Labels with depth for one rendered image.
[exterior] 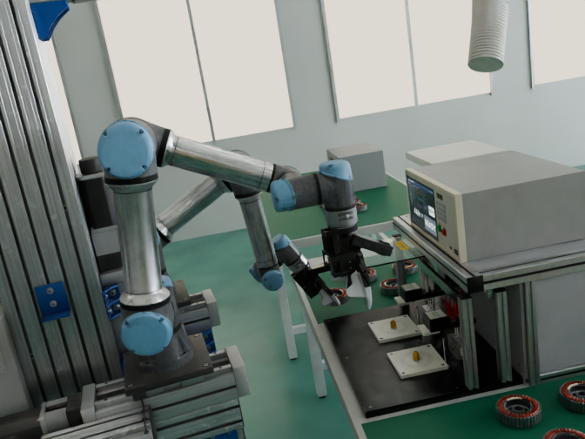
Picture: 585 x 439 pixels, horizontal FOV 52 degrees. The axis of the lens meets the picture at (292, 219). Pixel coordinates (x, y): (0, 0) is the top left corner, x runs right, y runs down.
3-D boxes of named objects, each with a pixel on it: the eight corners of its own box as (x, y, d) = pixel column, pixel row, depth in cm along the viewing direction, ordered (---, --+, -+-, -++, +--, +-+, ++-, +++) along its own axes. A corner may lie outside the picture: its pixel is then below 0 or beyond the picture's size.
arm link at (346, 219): (349, 200, 149) (361, 207, 141) (351, 219, 150) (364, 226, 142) (320, 207, 147) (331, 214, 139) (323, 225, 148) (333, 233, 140)
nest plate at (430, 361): (401, 379, 183) (400, 375, 183) (386, 356, 198) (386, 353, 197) (448, 368, 185) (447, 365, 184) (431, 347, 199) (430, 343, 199)
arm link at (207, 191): (118, 245, 207) (243, 145, 209) (121, 234, 222) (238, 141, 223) (142, 270, 211) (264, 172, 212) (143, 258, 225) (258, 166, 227)
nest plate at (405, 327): (379, 343, 206) (379, 341, 206) (367, 325, 221) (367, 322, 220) (421, 334, 208) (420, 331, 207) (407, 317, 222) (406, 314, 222)
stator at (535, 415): (548, 427, 155) (547, 414, 154) (503, 432, 156) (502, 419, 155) (533, 401, 166) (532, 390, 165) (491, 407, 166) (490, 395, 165)
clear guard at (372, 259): (349, 287, 197) (346, 271, 195) (334, 264, 220) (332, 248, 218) (445, 268, 200) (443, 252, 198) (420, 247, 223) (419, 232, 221)
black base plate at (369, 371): (366, 418, 171) (365, 411, 170) (324, 325, 232) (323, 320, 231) (523, 383, 175) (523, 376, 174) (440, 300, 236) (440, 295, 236)
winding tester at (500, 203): (460, 264, 173) (453, 194, 167) (410, 225, 214) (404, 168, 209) (588, 238, 176) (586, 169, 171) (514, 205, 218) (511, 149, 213)
